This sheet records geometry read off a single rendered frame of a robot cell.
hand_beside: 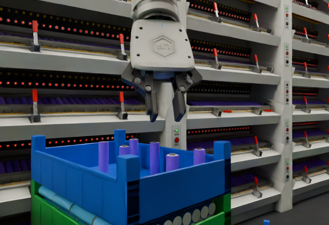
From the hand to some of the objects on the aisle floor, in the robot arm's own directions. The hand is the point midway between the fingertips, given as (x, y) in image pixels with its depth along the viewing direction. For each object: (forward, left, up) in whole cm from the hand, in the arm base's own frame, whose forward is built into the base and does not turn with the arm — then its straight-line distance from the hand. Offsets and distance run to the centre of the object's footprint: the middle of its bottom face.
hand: (165, 106), depth 44 cm
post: (+70, -101, -50) cm, 133 cm away
